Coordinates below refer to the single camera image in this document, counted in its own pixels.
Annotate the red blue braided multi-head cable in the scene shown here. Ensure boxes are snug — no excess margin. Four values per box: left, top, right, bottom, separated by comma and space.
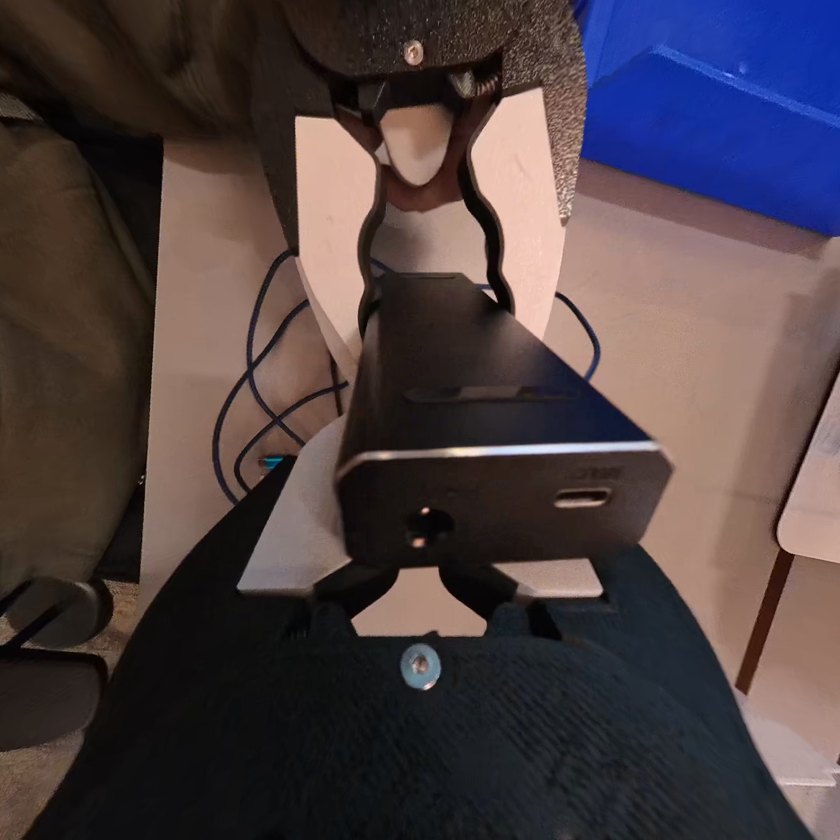
213, 248, 601, 508

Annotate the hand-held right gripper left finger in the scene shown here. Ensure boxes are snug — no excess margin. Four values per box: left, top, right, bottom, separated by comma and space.
236, 420, 398, 621

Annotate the black USB hub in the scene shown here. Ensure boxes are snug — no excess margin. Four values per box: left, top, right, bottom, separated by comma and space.
335, 272, 676, 568

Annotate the person's left hand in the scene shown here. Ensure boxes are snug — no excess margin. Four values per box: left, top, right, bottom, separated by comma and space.
382, 164, 462, 214

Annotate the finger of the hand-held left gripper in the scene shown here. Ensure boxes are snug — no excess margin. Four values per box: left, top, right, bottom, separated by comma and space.
294, 105, 389, 349
453, 85, 560, 337

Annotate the person's olive clothing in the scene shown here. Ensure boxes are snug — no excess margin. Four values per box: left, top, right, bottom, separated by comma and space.
0, 112, 165, 592

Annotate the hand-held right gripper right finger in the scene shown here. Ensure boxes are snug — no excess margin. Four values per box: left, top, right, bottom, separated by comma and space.
438, 556, 608, 624

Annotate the white stand base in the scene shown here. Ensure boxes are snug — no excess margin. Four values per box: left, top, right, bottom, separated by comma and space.
777, 367, 840, 565

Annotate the blue plastic bin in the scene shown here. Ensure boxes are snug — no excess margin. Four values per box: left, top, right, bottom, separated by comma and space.
577, 0, 840, 237

